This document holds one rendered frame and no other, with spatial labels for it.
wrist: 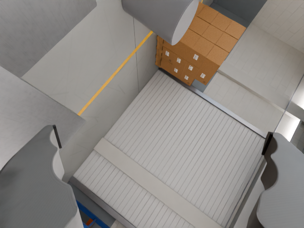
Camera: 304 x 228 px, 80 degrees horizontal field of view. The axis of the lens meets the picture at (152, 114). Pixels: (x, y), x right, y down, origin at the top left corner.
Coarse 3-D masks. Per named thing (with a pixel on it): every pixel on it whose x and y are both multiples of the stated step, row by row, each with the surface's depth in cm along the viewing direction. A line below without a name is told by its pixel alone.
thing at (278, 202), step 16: (272, 144) 10; (288, 144) 10; (272, 160) 9; (288, 160) 9; (272, 176) 8; (288, 176) 8; (272, 192) 7; (288, 192) 7; (256, 208) 7; (272, 208) 6; (288, 208) 6; (256, 224) 6; (272, 224) 6; (288, 224) 6
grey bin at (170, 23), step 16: (128, 0) 170; (144, 0) 162; (160, 0) 157; (176, 0) 154; (192, 0) 155; (144, 16) 170; (160, 16) 161; (176, 16) 155; (192, 16) 183; (160, 32) 172; (176, 32) 169
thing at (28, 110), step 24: (0, 72) 28; (0, 96) 30; (24, 96) 35; (48, 96) 40; (0, 120) 33; (24, 120) 38; (48, 120) 45; (72, 120) 56; (0, 144) 37; (24, 144) 43; (0, 168) 41
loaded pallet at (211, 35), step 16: (208, 16) 291; (224, 16) 292; (192, 32) 283; (208, 32) 284; (224, 32) 284; (240, 32) 285; (160, 48) 331; (176, 48) 300; (192, 48) 276; (208, 48) 276; (224, 48) 277; (160, 64) 383; (176, 64) 339; (192, 64) 310; (208, 64) 283; (192, 80) 352; (208, 80) 320
